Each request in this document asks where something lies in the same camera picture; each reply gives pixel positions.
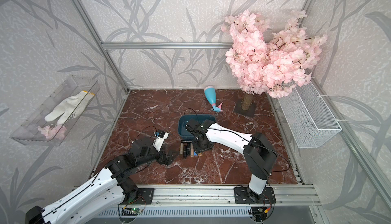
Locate pink artificial blossom tree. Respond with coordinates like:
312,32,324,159
222,10,328,116

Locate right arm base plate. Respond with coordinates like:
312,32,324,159
234,185,276,204

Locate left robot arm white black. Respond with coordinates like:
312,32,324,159
25,132,174,224

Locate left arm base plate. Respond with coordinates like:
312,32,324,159
123,188,155,205

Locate tan lipstick tube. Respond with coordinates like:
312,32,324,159
190,143,194,157

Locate right circuit board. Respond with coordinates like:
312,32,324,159
248,207,271,223

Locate aluminium front rail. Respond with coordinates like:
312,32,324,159
59,184,320,209

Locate black lipstick lying sideways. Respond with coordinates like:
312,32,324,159
181,139,192,143

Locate pink flower on shelf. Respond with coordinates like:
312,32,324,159
38,124,67,140

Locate clear acrylic wall shelf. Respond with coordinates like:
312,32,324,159
10,75,100,146

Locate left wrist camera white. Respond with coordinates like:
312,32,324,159
153,130,169,152

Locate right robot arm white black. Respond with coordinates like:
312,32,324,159
185,119,278,195

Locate white wire mesh basket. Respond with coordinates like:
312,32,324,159
278,83,342,149

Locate beige lipstick tube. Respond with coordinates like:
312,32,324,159
180,143,184,155

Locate circuit board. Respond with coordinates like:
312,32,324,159
248,207,271,223
120,207,145,216

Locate teal plastic storage box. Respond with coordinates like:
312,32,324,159
178,114,216,140

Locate left circuit board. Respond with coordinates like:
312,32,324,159
120,207,145,216

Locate white cotton glove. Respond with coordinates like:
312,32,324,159
44,91,95,125

